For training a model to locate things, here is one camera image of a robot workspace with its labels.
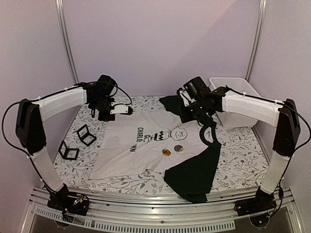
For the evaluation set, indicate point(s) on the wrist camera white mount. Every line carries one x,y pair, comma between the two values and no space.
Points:
187,100
121,108

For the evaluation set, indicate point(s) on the white green raglan t-shirt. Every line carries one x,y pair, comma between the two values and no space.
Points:
134,144

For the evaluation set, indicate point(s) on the black display box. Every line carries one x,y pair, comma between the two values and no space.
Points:
68,153
85,136

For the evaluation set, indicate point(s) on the black display box far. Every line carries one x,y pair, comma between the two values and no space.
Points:
85,136

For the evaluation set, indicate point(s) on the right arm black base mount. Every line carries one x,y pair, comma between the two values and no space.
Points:
260,202

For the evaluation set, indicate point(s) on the yellow round brooch brown flowers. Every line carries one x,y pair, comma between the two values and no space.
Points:
166,152

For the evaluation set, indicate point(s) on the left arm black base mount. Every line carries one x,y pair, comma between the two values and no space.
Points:
72,204

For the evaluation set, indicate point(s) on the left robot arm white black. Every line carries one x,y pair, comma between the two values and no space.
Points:
33,113

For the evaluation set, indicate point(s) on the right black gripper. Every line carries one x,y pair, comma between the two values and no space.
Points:
185,114

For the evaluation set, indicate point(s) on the left aluminium frame post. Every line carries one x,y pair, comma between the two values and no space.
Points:
65,38

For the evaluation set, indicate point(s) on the aluminium front rail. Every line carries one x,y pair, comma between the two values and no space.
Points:
132,213

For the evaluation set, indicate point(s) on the aluminium frame post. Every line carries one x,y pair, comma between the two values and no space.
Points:
65,38
257,37

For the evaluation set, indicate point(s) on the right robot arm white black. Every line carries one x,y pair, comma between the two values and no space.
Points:
199,101

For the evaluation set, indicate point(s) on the white plastic bin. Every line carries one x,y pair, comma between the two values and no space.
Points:
236,114

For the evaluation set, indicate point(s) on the floral patterned table mat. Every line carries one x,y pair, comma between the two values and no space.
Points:
242,163

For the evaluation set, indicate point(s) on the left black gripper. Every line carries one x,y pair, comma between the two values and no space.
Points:
102,118

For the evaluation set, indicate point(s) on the black display box near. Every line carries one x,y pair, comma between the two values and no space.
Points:
68,153

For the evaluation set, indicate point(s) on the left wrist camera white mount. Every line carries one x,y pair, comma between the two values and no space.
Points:
121,108

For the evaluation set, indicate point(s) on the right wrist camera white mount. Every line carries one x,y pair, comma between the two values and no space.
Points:
187,100

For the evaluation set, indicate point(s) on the right aluminium frame post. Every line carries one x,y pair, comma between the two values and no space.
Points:
257,37

